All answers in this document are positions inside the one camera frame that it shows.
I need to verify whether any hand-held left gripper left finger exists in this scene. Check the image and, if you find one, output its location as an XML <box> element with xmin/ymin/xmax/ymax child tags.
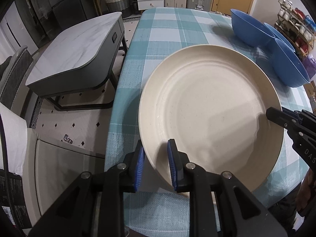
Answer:
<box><xmin>27</xmin><ymin>144</ymin><xmax>146</xmax><ymax>237</ymax></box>

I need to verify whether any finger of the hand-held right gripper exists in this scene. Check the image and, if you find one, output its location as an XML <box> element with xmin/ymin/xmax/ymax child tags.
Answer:
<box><xmin>266</xmin><ymin>107</ymin><xmax>300</xmax><ymax>131</ymax></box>
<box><xmin>281</xmin><ymin>107</ymin><xmax>316</xmax><ymax>124</ymax></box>

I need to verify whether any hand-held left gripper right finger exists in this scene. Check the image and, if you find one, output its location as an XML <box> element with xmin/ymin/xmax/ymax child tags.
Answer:
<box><xmin>167</xmin><ymin>139</ymin><xmax>288</xmax><ymax>237</ymax></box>

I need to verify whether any blue bowl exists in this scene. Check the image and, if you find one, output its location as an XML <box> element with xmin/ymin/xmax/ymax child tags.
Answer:
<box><xmin>263</xmin><ymin>22</ymin><xmax>295</xmax><ymax>52</ymax></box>
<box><xmin>270</xmin><ymin>38</ymin><xmax>311</xmax><ymax>88</ymax></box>
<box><xmin>230</xmin><ymin>8</ymin><xmax>276</xmax><ymax>47</ymax></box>

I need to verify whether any cream plate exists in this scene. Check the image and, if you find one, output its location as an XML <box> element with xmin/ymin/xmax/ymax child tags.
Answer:
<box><xmin>138</xmin><ymin>44</ymin><xmax>284</xmax><ymax>193</ymax></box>

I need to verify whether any person's right hand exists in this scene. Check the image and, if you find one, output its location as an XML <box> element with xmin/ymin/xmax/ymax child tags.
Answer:
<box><xmin>297</xmin><ymin>171</ymin><xmax>316</xmax><ymax>218</ymax></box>

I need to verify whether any purple bag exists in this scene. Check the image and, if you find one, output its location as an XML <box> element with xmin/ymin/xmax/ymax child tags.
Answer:
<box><xmin>302</xmin><ymin>55</ymin><xmax>316</xmax><ymax>79</ymax></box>

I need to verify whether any patterned floor rug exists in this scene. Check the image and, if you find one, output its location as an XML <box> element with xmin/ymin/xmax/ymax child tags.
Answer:
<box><xmin>30</xmin><ymin>17</ymin><xmax>144</xmax><ymax>153</ymax></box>

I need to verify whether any beige upholstered seat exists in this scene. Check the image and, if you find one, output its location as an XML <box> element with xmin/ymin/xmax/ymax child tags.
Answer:
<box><xmin>23</xmin><ymin>128</ymin><xmax>106</xmax><ymax>230</ymax></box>

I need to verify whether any wooden shoe rack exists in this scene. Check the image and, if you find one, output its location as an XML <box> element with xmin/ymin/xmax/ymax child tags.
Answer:
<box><xmin>275</xmin><ymin>0</ymin><xmax>316</xmax><ymax>57</ymax></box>

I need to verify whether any black box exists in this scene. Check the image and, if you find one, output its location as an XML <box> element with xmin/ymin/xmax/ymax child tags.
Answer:
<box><xmin>0</xmin><ymin>170</ymin><xmax>32</xmax><ymax>230</ymax></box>

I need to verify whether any white cloth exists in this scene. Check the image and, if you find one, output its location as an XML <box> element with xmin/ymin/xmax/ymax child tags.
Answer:
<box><xmin>0</xmin><ymin>102</ymin><xmax>27</xmax><ymax>174</ymax></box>

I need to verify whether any teal checked tablecloth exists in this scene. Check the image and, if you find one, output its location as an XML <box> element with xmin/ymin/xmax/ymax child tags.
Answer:
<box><xmin>105</xmin><ymin>7</ymin><xmax>313</xmax><ymax>237</ymax></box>

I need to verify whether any marble top coffee table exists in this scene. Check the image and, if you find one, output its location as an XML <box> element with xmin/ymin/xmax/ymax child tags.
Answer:
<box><xmin>25</xmin><ymin>11</ymin><xmax>129</xmax><ymax>111</ymax></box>

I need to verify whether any dark grey sofa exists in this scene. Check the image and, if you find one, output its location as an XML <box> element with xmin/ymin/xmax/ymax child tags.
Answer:
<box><xmin>0</xmin><ymin>46</ymin><xmax>34</xmax><ymax>110</ymax></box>

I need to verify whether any dark grey refrigerator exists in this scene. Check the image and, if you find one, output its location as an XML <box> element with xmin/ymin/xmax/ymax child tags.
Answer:
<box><xmin>25</xmin><ymin>0</ymin><xmax>99</xmax><ymax>47</ymax></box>

